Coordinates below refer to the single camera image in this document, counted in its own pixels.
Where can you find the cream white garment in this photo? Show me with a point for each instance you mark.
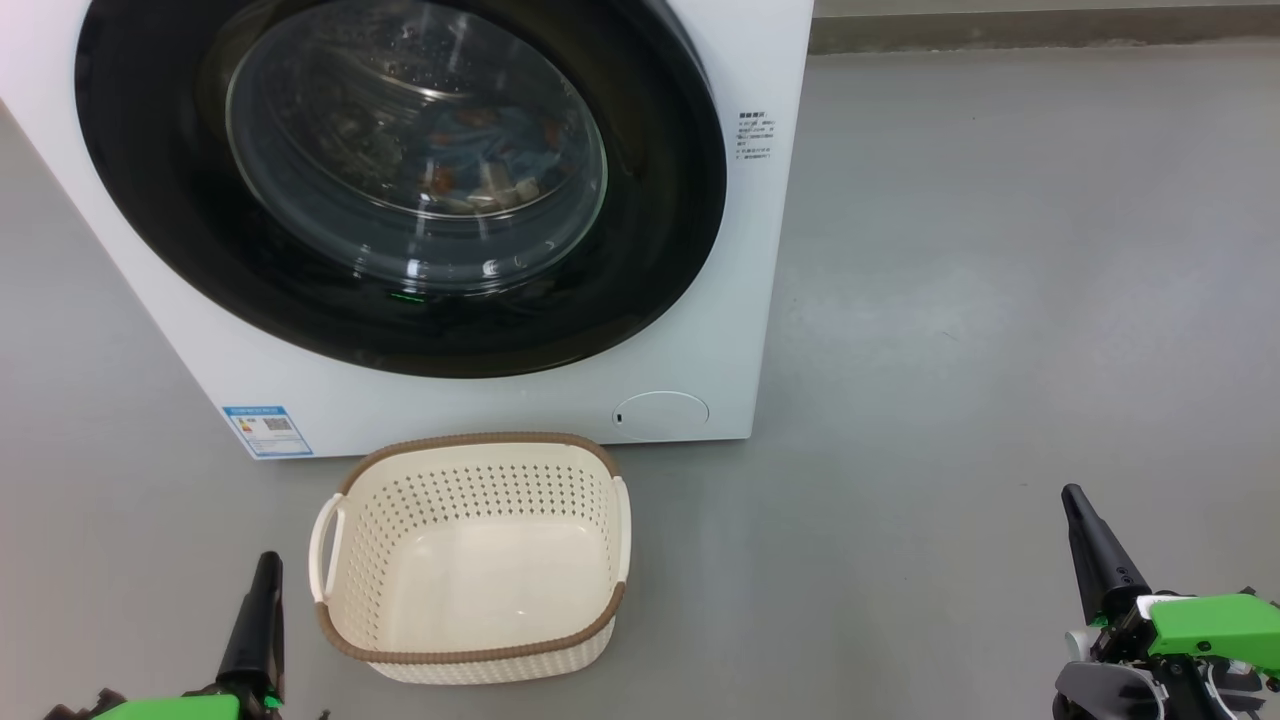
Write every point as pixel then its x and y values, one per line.
pixel 505 187

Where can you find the cream perforated laundry basket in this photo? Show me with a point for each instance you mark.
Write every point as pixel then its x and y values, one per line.
pixel 480 580

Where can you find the blue patterned garment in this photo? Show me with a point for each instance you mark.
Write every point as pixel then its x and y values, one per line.
pixel 510 130

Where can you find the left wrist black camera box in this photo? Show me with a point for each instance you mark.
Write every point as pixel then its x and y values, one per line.
pixel 75 712

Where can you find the white front-load washing machine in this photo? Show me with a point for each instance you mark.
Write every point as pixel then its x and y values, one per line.
pixel 760 300

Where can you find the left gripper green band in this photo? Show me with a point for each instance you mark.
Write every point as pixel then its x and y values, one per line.
pixel 180 708

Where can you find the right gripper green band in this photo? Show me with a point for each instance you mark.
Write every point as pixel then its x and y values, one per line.
pixel 1215 630

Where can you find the steel washing drum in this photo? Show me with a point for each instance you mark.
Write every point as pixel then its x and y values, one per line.
pixel 340 110

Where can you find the round white filter cover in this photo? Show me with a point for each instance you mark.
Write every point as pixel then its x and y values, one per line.
pixel 662 415

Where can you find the blue energy label sticker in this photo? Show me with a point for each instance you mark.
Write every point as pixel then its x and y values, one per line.
pixel 267 432

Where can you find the round black glass door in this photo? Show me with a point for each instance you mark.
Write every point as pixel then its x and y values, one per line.
pixel 160 230

